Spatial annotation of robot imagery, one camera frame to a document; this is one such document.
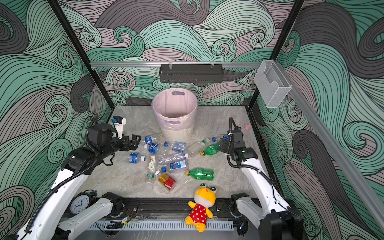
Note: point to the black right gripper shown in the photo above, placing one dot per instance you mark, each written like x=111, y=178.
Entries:
x=223, y=145

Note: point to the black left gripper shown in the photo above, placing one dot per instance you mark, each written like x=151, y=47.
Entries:
x=127, y=147

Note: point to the green soda bottle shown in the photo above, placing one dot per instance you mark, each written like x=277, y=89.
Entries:
x=210, y=150
x=201, y=174

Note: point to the white label clear bottle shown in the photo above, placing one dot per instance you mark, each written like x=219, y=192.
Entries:
x=152, y=163

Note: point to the clear bottle green band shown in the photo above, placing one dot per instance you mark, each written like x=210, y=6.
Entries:
x=197, y=147

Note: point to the small clear green-band bottle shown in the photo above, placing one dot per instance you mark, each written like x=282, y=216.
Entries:
x=150, y=178

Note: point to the green soda bottle front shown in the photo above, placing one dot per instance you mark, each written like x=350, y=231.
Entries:
x=201, y=174

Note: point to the red yellow tea bottle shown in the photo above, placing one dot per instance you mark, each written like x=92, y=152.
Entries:
x=166, y=180

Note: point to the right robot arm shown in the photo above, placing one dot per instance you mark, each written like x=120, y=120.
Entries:
x=273, y=216

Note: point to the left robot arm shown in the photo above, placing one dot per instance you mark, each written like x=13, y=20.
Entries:
x=102, y=140

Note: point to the white ribbed waste bin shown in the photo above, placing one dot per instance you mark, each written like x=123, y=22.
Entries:
x=176, y=130

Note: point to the pink plastic bin liner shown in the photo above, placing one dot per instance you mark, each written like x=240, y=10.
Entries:
x=175, y=104

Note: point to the Pepsi label water bottle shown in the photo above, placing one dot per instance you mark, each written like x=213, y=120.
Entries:
x=151, y=139

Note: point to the blue Chinese label water bottle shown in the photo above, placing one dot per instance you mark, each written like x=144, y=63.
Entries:
x=156, y=149

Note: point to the crushed purple label bottle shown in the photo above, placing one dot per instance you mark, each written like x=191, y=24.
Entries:
x=164, y=160

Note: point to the light blue label bottle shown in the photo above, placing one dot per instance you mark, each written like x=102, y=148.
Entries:
x=178, y=147

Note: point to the blue mountain label bottle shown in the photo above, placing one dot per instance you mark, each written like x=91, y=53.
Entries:
x=175, y=167

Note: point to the yellow plush toy red dress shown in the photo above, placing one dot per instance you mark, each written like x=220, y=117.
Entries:
x=204, y=199

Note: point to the black alarm clock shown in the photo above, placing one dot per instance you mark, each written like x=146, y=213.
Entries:
x=79, y=204

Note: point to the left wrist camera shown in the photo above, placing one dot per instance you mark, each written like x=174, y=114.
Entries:
x=119, y=123

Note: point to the clear acrylic wall holder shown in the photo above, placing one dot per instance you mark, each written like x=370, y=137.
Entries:
x=272, y=83

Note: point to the black wall shelf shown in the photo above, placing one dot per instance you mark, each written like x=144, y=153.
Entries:
x=191, y=74

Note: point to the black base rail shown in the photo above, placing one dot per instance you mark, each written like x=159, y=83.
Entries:
x=151, y=208

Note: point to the aluminium wall rail back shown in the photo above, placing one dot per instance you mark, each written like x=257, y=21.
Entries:
x=138, y=64

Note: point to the aluminium wall rail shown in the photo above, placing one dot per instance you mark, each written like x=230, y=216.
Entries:
x=360, y=184
x=138, y=64

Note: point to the aluminium wall rail right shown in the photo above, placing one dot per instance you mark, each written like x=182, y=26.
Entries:
x=360, y=184

